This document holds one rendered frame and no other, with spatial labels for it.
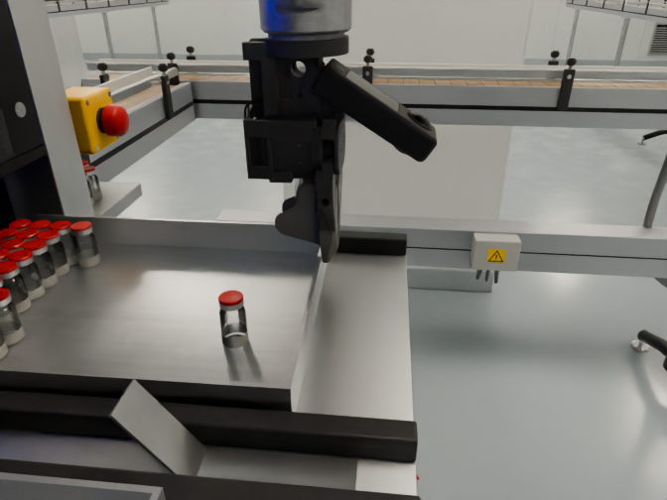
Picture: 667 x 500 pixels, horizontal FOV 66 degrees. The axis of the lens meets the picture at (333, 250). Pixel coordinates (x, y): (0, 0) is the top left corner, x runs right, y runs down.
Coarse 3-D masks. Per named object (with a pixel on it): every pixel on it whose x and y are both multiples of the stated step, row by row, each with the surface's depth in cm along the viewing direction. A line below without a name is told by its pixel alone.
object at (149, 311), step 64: (128, 256) 58; (192, 256) 58; (256, 256) 58; (320, 256) 51; (64, 320) 47; (128, 320) 47; (192, 320) 47; (256, 320) 47; (0, 384) 37; (64, 384) 36; (128, 384) 36; (192, 384) 35; (256, 384) 35
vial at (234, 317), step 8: (240, 304) 42; (224, 312) 42; (232, 312) 42; (240, 312) 42; (224, 320) 42; (232, 320) 42; (240, 320) 42; (224, 328) 43; (232, 328) 42; (240, 328) 43; (224, 336) 43; (232, 336) 43; (240, 336) 43; (224, 344) 44; (232, 344) 43; (240, 344) 43
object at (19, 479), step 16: (0, 480) 28; (16, 480) 28; (32, 480) 28; (48, 480) 28; (64, 480) 28; (80, 480) 28; (0, 496) 29; (16, 496) 29; (32, 496) 29; (48, 496) 29; (64, 496) 28; (80, 496) 28; (96, 496) 28; (112, 496) 28; (128, 496) 28; (144, 496) 28; (160, 496) 28
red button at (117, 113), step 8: (104, 112) 65; (112, 112) 65; (120, 112) 66; (104, 120) 65; (112, 120) 65; (120, 120) 66; (128, 120) 68; (104, 128) 65; (112, 128) 65; (120, 128) 66; (128, 128) 68; (112, 136) 67; (120, 136) 67
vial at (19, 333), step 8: (0, 288) 43; (0, 296) 42; (8, 296) 43; (0, 304) 42; (8, 304) 43; (0, 312) 42; (8, 312) 43; (16, 312) 44; (0, 320) 43; (8, 320) 43; (16, 320) 44; (8, 328) 43; (16, 328) 44; (8, 336) 43; (16, 336) 44; (8, 344) 44
